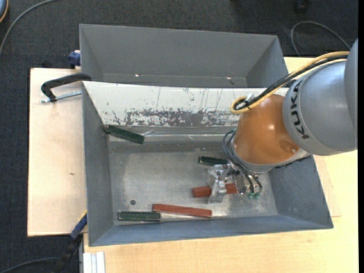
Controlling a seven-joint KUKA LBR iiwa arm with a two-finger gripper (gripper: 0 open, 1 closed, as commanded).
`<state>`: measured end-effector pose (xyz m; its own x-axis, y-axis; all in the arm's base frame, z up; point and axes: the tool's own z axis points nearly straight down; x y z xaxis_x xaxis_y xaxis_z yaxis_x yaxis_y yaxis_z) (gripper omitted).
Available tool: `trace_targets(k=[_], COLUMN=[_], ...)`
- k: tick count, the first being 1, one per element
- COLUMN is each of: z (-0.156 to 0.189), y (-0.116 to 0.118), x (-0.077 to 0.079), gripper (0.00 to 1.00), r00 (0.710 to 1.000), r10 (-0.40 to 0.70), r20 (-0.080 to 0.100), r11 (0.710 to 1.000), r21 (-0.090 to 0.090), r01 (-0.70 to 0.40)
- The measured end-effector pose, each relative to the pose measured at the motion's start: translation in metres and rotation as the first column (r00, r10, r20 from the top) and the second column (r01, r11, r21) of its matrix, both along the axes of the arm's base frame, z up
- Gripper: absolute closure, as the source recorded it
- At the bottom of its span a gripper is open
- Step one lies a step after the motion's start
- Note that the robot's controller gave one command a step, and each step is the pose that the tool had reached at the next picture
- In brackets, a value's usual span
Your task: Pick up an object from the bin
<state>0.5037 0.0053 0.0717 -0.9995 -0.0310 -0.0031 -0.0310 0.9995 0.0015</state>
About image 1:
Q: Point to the red-brown flat block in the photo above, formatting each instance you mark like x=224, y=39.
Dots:
x=182, y=210
x=201, y=192

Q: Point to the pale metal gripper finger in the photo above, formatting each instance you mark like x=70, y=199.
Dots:
x=214, y=193
x=223, y=188

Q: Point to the pale wood board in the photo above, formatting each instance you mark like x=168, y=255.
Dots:
x=55, y=158

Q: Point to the dark green flat block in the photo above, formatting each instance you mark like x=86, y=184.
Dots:
x=125, y=134
x=139, y=215
x=211, y=160

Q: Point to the grey metal bin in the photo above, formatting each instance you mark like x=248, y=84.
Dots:
x=170, y=178

